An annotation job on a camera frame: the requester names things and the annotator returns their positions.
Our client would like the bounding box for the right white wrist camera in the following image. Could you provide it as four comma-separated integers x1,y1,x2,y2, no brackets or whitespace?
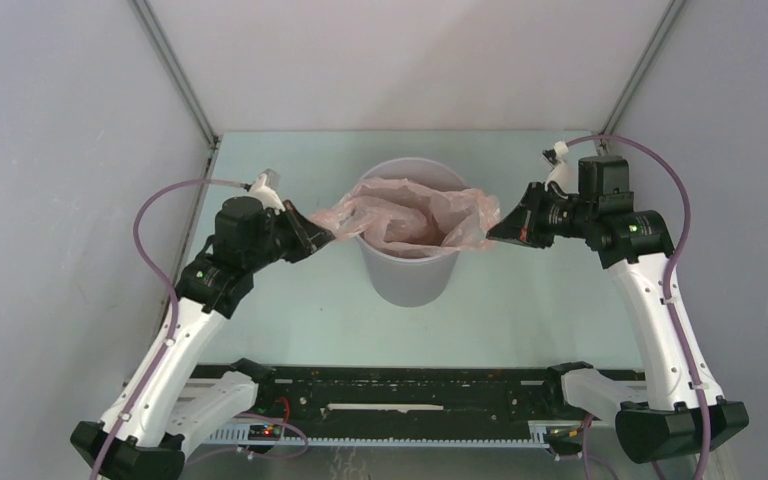
542,141,576,193

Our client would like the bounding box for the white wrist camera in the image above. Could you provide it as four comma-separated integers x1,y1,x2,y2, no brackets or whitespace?
248,169,285,212
542,141,576,193

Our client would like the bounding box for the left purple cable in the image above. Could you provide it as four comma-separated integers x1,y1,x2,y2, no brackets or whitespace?
89,178,309,480

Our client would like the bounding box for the right metal corner post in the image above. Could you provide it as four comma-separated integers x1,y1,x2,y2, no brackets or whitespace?
600,0,691,135

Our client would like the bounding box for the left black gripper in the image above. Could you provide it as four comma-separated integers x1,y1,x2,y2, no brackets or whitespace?
245,199,335,272

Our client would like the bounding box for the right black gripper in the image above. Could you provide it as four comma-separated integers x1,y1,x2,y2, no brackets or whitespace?
488,181,596,249

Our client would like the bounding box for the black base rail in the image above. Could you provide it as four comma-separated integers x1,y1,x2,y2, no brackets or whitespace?
178,362,624,442

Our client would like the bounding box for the metal corner post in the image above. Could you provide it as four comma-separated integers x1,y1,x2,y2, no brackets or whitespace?
600,0,691,135
128,0,219,149

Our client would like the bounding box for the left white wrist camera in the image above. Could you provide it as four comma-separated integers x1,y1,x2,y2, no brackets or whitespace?
248,169,285,212

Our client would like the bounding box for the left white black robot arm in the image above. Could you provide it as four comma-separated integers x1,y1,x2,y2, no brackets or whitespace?
70,194,334,479

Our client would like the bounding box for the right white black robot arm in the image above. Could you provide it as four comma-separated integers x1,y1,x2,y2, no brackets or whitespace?
487,156,749,464

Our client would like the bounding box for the white cable duct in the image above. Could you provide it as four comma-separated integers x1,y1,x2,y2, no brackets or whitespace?
203,423,549,449

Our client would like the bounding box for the left metal corner post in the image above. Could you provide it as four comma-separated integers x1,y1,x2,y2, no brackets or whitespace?
128,0,219,149

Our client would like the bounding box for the pink plastic trash bag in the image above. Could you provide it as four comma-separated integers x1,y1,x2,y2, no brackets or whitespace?
310,177,501,259

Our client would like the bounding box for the grey trash bin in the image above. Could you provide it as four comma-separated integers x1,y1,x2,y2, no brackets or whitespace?
357,158,467,307

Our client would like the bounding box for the purple cable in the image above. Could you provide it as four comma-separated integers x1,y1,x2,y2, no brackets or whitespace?
89,178,309,480
566,134,714,480

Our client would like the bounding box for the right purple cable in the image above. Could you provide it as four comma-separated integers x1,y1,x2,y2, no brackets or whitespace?
566,134,714,480

